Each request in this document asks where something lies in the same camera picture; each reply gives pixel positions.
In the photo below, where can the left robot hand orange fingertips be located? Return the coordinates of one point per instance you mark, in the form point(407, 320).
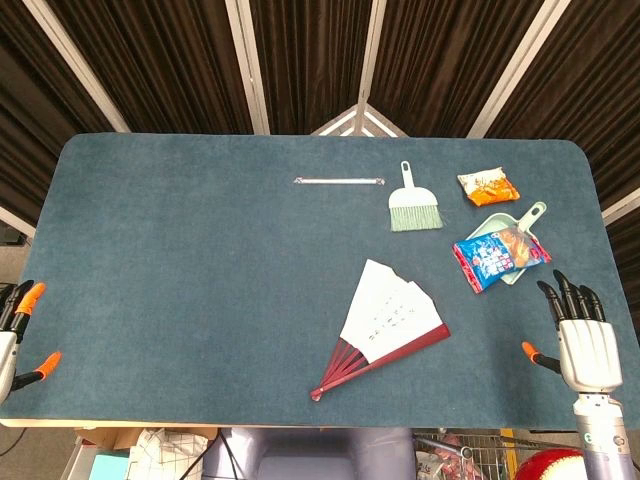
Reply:
point(7, 350)

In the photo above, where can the right robot hand orange thumb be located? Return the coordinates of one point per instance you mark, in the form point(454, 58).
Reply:
point(590, 355)

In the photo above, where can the paper fan with red ribs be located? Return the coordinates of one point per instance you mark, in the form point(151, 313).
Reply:
point(390, 315)

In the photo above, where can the red and white ball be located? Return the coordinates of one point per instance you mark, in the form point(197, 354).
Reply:
point(547, 465)

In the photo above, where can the blue snack packet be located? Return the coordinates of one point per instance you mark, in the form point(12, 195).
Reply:
point(492, 260)

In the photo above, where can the cardboard box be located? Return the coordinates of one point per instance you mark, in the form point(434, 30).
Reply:
point(115, 437)

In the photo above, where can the teal box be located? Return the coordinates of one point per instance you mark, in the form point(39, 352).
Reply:
point(110, 467)

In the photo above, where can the green plastic dustpan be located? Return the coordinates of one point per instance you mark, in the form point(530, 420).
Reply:
point(492, 222)

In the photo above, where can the white checkered cloth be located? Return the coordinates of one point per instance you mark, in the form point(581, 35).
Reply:
point(165, 457)

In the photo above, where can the orange snack packet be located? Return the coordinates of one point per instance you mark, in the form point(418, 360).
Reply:
point(487, 187)

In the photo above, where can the blue felt table cover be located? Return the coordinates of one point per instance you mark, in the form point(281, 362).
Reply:
point(200, 280)

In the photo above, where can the green hand broom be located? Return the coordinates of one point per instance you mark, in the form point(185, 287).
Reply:
point(415, 207)

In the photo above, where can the grey-purple robot torso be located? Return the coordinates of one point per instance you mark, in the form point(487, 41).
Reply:
point(310, 457)

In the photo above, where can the silver metal strip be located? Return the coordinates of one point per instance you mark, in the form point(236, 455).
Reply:
point(340, 181)

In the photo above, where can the dark brown pleated curtain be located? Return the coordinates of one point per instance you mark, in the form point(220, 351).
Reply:
point(320, 60)

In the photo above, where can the white slotted metal rail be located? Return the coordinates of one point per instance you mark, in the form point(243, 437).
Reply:
point(371, 55)
point(247, 65)
point(520, 65)
point(75, 62)

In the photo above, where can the white triangular frame brace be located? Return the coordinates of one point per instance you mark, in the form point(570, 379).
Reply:
point(359, 122)

